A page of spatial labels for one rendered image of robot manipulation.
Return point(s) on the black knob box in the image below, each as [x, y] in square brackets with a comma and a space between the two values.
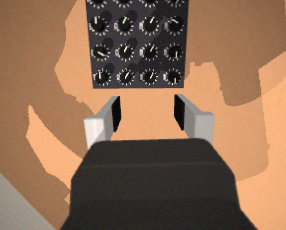
[135, 67]

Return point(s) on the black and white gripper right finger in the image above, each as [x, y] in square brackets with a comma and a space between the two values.
[195, 123]

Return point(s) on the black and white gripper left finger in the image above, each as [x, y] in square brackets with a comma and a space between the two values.
[100, 127]

